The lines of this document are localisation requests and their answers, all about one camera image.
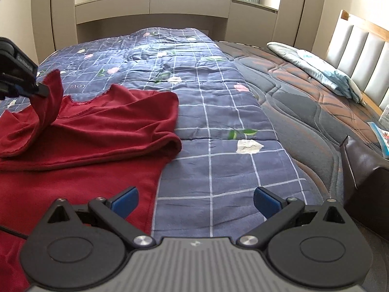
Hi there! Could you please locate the colourful book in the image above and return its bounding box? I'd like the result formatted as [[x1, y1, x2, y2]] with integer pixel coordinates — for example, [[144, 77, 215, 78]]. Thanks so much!
[[366, 121, 389, 160]]

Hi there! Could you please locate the black cable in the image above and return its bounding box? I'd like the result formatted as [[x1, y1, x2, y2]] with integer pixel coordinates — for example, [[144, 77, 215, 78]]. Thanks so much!
[[0, 223, 30, 240]]

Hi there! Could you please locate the dark brown bed frame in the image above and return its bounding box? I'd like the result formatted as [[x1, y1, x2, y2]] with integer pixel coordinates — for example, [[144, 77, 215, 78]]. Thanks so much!
[[340, 134, 389, 238]]

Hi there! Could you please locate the red shirt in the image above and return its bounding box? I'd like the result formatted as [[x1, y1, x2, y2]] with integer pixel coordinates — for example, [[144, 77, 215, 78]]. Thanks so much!
[[0, 69, 182, 292]]

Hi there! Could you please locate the blue checked floral quilt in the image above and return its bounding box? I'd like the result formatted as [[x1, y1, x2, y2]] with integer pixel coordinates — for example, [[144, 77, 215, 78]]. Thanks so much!
[[0, 27, 310, 239]]

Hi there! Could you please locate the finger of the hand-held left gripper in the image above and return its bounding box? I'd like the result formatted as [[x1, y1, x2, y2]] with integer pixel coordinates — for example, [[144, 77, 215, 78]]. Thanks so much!
[[0, 73, 50, 100]]

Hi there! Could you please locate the grey brown quilted mattress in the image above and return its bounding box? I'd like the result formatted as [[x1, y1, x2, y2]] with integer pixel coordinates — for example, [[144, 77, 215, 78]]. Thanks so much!
[[216, 39, 383, 228]]

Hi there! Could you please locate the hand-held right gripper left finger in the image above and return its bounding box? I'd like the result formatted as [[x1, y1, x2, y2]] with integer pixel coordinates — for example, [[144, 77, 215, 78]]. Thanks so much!
[[45, 186, 156, 249]]

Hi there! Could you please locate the light blue patterned pillow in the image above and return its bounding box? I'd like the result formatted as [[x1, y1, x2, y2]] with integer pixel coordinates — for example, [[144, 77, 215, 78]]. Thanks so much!
[[267, 41, 367, 105]]

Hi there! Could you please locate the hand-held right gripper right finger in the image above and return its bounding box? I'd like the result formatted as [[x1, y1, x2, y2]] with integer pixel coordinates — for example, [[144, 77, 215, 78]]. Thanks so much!
[[237, 186, 350, 249]]

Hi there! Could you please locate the beige built-in cabinet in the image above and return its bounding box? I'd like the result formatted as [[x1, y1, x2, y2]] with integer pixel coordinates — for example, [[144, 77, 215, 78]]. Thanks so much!
[[30, 0, 329, 55]]

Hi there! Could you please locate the padded wooden headboard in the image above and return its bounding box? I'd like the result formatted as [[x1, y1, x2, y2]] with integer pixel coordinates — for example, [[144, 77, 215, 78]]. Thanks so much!
[[325, 9, 389, 110]]

